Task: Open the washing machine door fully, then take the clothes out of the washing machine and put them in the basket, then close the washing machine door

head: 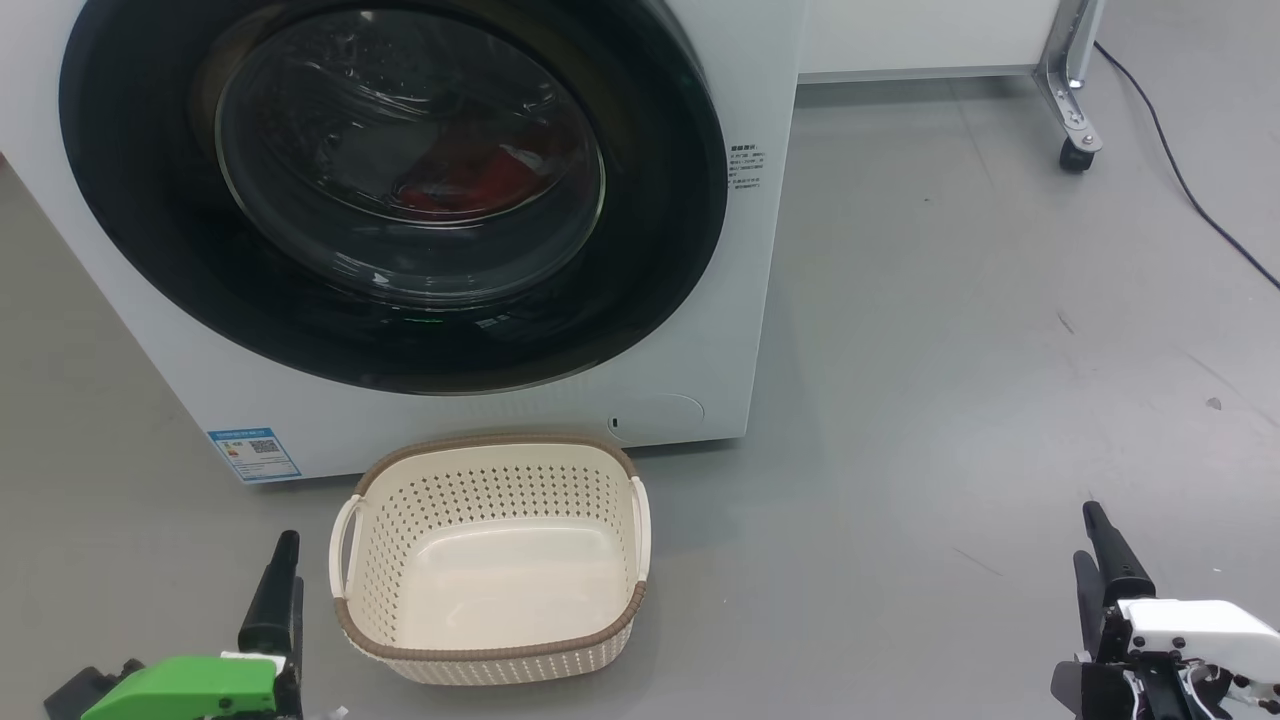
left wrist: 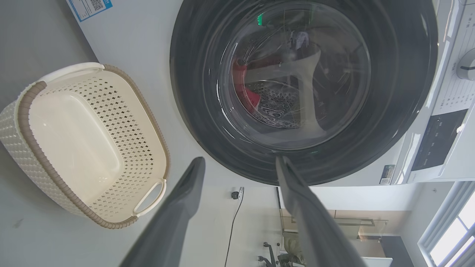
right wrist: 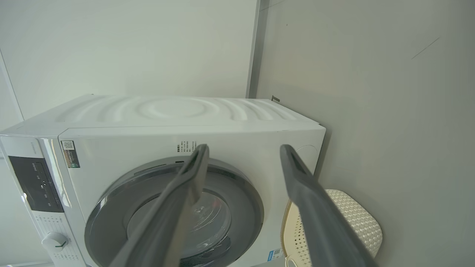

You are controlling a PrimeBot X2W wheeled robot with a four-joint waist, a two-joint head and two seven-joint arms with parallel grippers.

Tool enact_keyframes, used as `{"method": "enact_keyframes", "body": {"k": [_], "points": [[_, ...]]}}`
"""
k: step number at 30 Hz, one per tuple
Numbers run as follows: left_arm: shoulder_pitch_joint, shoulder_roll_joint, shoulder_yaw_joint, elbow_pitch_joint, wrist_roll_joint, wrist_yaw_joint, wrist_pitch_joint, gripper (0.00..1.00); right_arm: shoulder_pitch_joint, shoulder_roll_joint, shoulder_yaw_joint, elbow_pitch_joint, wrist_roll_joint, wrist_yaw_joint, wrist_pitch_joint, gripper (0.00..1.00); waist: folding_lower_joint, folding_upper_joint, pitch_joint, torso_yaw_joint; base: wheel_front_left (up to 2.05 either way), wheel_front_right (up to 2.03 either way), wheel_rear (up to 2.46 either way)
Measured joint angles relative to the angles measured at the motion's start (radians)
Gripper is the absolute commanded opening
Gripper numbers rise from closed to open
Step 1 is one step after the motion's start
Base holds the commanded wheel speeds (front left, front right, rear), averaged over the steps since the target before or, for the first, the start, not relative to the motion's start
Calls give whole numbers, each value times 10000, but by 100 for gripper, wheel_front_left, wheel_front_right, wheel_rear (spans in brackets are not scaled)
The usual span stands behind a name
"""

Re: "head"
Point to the blue energy label sticker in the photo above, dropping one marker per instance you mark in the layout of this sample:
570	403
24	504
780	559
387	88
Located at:
253	455

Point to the round white service flap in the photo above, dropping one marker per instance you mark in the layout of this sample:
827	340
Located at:
660	415

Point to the white front-load washing machine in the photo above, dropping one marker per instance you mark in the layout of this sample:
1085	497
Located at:
745	300

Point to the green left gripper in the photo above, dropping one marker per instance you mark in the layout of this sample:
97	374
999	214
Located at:
190	690

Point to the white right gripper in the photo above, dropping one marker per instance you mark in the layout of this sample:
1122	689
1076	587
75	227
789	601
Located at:
1200	630

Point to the red Bulls basketball jersey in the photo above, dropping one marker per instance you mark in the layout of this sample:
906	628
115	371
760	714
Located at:
440	190

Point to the black caster wheel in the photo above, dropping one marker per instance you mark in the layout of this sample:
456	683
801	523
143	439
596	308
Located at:
1076	156

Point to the cream perforated basket brown rim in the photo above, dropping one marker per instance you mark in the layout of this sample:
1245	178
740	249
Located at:
500	570

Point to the black round glass washer door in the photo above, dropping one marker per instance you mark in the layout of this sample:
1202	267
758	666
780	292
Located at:
150	200

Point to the silver metal cabinet leg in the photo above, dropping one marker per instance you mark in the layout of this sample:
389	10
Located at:
1070	90

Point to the white cabinet panel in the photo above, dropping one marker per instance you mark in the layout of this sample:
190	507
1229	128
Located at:
920	35

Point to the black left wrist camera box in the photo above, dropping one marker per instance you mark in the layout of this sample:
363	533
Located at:
75	695

